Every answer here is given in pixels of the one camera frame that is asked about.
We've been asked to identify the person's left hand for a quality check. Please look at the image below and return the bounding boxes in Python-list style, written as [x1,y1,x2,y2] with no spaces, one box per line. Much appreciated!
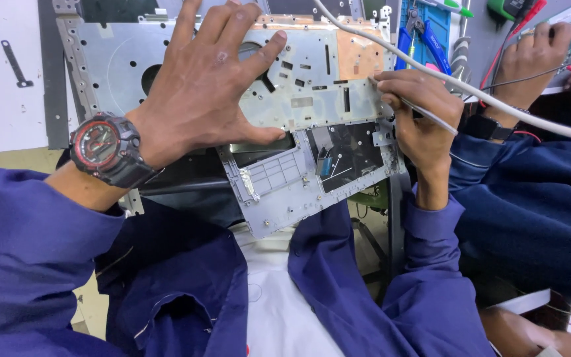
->
[127,0,288,167]

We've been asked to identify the person's right hand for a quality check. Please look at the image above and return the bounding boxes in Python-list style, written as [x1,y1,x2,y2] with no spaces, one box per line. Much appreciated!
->
[372,69,465,172]

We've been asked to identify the silver metal tweezers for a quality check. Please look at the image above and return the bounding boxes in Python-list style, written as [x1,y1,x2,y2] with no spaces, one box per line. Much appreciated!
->
[368,76,459,136]

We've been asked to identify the silver laptop palmrest chassis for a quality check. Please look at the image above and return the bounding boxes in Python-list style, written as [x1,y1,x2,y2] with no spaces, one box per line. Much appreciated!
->
[53,0,406,240]

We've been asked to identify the black and red wristwatch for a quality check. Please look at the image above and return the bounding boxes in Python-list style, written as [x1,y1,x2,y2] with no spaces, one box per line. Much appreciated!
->
[69,111,164,189]

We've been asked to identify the white and green screwdriver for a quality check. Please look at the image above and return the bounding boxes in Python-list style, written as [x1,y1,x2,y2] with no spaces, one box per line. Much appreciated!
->
[427,0,475,19]

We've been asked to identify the green and black multimeter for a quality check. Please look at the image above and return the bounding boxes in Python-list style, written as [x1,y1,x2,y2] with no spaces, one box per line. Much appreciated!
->
[486,0,535,21]

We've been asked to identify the white board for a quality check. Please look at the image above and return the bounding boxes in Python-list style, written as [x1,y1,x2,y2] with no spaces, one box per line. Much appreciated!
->
[0,0,49,156]

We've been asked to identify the person's blue work jacket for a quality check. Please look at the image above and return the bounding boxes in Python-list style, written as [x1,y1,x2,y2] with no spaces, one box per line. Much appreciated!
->
[0,166,497,357]

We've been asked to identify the person's white shirt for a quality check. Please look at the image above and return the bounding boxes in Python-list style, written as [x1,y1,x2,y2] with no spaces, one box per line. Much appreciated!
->
[228,221,347,357]

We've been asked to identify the thick grey cable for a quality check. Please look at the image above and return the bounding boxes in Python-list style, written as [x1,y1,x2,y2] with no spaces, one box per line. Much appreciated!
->
[313,0,571,147]

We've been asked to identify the grey striped tool handle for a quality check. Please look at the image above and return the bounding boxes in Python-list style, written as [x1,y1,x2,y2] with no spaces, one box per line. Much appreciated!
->
[450,37,473,96]

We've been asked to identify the blue handled pliers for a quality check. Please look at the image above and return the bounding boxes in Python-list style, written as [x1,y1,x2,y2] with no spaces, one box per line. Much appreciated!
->
[396,9,453,76]

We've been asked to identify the red probe wire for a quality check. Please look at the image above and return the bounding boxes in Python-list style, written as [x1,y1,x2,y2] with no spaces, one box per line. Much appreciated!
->
[479,0,548,107]

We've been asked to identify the black metal table frame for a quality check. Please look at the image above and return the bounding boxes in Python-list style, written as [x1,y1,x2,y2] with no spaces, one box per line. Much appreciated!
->
[350,171,412,298]

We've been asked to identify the small blue ribbon cable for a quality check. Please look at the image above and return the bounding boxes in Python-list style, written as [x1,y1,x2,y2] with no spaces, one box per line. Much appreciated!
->
[315,148,337,177]

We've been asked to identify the thin black probe wire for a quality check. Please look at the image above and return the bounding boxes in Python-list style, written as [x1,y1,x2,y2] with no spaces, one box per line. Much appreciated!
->
[464,49,571,100]

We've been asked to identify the small black metal bracket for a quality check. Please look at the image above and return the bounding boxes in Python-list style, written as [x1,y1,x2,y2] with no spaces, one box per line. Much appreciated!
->
[0,40,34,89]

